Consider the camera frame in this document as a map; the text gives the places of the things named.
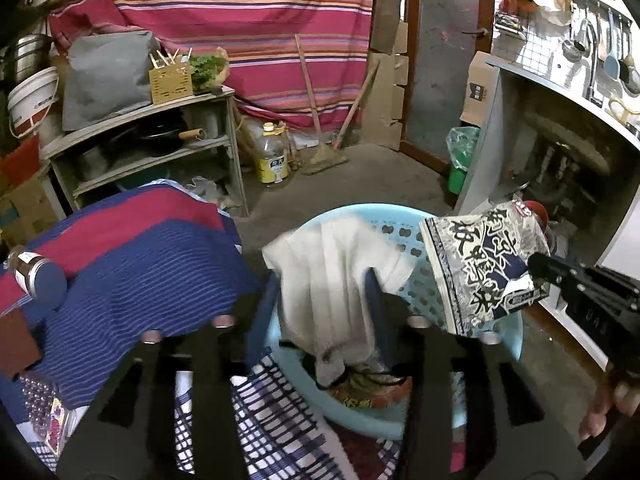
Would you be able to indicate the metal ladle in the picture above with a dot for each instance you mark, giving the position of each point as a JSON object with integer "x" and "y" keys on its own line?
{"x": 575, "y": 47}

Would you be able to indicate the light blue plastic basket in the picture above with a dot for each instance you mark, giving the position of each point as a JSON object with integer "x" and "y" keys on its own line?
{"x": 425, "y": 285}

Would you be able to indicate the grey cushion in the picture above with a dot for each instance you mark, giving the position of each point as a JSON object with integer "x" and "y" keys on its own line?
{"x": 107, "y": 80}

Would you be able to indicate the cardboard box with dark label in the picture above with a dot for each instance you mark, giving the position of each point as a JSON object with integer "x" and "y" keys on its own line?
{"x": 480, "y": 90}

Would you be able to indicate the metal pot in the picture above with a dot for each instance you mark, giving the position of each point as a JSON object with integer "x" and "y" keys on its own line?
{"x": 27, "y": 57}

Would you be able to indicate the green bin with plastic bag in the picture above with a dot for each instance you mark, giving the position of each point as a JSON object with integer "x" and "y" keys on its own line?
{"x": 462, "y": 160}

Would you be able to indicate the white cloth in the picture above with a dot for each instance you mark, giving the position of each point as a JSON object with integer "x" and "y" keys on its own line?
{"x": 335, "y": 280}

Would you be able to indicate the person's right hand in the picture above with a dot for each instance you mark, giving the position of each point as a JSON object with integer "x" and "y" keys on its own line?
{"x": 625, "y": 397}

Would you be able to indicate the yellow oil bottle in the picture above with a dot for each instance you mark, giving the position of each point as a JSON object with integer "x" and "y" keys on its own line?
{"x": 272, "y": 157}

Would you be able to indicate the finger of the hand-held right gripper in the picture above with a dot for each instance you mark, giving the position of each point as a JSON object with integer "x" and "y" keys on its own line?
{"x": 552, "y": 272}

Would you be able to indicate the grey shelf unit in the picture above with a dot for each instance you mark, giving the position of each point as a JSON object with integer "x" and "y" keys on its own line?
{"x": 145, "y": 165}

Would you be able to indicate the white plastic bucket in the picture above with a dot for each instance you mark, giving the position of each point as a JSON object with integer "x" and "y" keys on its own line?
{"x": 32, "y": 105}

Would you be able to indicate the green leafy vegetables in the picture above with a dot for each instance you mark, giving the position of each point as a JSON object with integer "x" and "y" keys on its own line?
{"x": 207, "y": 67}

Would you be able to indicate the red flat box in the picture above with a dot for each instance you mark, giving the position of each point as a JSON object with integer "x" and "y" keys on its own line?
{"x": 20, "y": 160}

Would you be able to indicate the clear bead packet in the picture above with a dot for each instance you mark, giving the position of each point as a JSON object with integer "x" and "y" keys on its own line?
{"x": 47, "y": 415}

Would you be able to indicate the brown spice jar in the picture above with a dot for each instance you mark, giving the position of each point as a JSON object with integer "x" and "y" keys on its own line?
{"x": 37, "y": 275}

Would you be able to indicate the red striped hanging cloth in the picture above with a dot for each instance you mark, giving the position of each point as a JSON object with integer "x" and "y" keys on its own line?
{"x": 240, "y": 15}

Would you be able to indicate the grey door with brown frame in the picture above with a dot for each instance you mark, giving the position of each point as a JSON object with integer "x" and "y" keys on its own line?
{"x": 445, "y": 60}

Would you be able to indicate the brown flat pad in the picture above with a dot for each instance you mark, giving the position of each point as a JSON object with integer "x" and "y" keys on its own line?
{"x": 17, "y": 342}

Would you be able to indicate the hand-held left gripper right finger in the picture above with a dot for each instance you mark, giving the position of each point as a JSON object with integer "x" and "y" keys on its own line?
{"x": 380, "y": 325}

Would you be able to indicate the grey kitchen counter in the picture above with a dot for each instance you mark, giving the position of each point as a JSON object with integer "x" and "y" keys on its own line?
{"x": 550, "y": 150}

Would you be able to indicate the wooden stick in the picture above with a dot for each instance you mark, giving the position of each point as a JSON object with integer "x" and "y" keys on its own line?
{"x": 357, "y": 105}

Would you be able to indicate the straw broom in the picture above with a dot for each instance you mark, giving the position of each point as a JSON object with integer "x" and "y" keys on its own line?
{"x": 325, "y": 157}

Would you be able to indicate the large cardboard box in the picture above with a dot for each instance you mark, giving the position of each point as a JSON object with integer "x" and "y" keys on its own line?
{"x": 27, "y": 210}

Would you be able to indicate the stack of cardboard boxes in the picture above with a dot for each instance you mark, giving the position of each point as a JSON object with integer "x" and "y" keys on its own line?
{"x": 387, "y": 70}

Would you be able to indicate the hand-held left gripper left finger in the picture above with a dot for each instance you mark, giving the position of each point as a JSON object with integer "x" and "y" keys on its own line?
{"x": 257, "y": 320}

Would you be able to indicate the blue red striped tablecloth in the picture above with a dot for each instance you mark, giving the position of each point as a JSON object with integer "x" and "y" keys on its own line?
{"x": 140, "y": 260}

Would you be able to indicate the wooden utensil box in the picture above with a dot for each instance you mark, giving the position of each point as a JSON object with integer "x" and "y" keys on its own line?
{"x": 171, "y": 82}

